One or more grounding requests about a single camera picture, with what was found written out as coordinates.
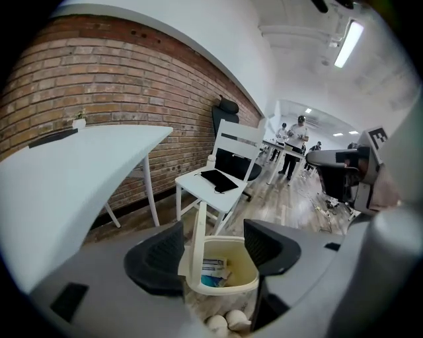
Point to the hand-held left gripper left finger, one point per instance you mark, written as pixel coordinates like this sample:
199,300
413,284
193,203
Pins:
109,297

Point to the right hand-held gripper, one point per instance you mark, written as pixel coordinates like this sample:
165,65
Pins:
365,198

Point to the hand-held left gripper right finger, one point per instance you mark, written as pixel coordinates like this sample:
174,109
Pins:
307,264

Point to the cream trash bin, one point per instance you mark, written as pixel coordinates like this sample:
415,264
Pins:
241,277

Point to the person's right forearm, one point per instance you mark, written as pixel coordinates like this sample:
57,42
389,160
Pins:
386,188

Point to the white and blue cardboard box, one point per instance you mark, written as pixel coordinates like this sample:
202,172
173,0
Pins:
213,267

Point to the dark top table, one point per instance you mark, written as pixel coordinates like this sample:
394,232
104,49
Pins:
281,149

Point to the white fluffy slipper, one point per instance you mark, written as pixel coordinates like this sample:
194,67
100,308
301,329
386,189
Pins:
238,319
216,325

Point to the white wooden chair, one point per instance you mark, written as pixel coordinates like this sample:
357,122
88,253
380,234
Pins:
238,132

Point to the black flat tablet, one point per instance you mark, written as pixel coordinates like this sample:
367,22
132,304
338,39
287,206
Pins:
219,180

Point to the black office chair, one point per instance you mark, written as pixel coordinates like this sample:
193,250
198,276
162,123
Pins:
224,112

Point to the small white bottle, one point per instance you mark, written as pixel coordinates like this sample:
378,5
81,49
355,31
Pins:
211,162

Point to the long ceiling lamp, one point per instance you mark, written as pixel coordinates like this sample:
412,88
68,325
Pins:
348,43

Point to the white rectangular table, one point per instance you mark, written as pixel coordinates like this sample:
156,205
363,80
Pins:
66,185

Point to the small plant in white pot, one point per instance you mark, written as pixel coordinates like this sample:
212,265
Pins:
79,122

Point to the black picture frame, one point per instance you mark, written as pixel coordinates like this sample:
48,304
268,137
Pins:
53,138

